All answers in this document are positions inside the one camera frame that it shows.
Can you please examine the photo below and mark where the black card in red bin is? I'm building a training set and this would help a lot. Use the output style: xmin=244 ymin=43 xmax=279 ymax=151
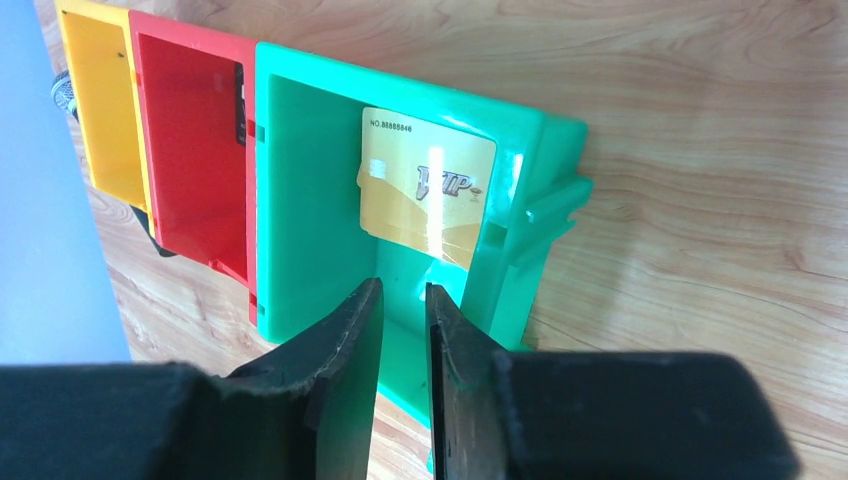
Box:
xmin=234 ymin=62 xmax=247 ymax=146

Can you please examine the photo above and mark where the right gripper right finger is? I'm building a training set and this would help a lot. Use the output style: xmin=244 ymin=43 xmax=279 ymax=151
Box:
xmin=426 ymin=284 xmax=802 ymax=479

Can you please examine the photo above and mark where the yellow plastic bin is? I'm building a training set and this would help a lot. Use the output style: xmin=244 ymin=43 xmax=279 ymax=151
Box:
xmin=55 ymin=1 xmax=155 ymax=234

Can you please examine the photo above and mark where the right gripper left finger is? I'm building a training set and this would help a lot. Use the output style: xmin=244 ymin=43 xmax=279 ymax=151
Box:
xmin=1 ymin=278 xmax=384 ymax=479

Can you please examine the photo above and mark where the red plastic bin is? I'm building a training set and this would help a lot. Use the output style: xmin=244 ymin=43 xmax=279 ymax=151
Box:
xmin=129 ymin=11 xmax=258 ymax=323

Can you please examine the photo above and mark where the black microphone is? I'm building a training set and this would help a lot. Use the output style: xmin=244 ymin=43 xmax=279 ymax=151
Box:
xmin=50 ymin=70 xmax=175 ymax=258

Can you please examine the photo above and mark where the green plastic bin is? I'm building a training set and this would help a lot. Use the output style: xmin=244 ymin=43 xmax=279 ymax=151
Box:
xmin=255 ymin=42 xmax=592 ymax=425

